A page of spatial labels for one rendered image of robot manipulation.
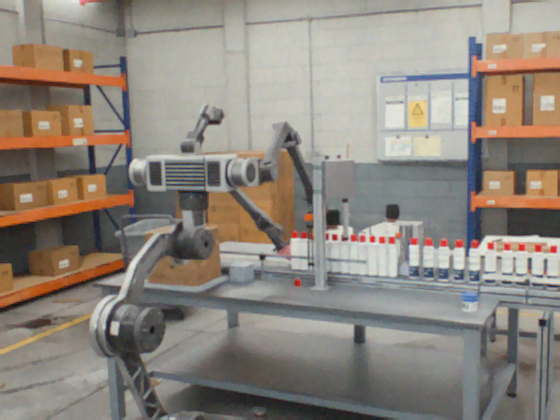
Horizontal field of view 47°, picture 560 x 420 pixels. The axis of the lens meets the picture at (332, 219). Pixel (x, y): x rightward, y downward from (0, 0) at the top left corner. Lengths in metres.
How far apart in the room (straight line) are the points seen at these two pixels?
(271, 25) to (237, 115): 1.20
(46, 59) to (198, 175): 4.48
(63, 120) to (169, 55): 2.20
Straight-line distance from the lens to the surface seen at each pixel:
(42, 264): 7.22
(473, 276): 3.12
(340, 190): 3.16
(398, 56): 7.70
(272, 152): 3.01
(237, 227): 6.85
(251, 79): 8.36
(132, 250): 5.67
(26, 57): 7.10
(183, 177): 2.84
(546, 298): 3.07
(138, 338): 2.51
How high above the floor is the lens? 1.63
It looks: 8 degrees down
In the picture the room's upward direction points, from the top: 1 degrees counter-clockwise
